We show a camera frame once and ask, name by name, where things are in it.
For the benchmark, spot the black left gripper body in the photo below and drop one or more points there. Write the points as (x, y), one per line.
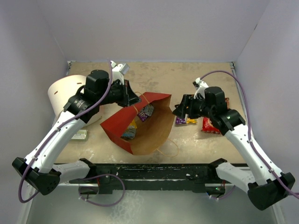
(122, 96)

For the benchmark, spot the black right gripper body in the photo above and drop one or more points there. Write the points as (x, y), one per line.
(197, 106)

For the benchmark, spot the yellow candy pack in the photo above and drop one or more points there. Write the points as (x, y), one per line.
(191, 121)

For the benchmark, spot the red cookie snack bag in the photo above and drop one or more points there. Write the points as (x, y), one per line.
(207, 126)

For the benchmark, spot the red paper bag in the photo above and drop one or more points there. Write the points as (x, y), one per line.
(151, 134)

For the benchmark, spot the small white green box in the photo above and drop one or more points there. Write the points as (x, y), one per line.
(81, 135)

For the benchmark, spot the white blue snack wrapper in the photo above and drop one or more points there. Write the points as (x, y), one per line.
(129, 133)

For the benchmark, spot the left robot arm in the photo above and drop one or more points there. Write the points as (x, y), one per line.
(38, 167)

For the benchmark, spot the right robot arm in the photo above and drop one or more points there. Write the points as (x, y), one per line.
(266, 184)

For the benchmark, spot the brown purple candy pack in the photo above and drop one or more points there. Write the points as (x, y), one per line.
(145, 112)

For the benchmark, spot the yellow snack pack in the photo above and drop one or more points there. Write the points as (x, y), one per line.
(132, 125)

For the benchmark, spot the white cylindrical container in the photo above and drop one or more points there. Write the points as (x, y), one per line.
(60, 91)

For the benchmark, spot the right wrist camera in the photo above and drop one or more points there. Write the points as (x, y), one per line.
(200, 86)

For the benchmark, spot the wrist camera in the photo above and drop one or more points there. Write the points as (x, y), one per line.
(119, 70)
(200, 86)

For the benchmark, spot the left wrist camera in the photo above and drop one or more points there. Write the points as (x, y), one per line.
(119, 70)

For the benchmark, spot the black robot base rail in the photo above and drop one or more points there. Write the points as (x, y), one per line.
(197, 178)

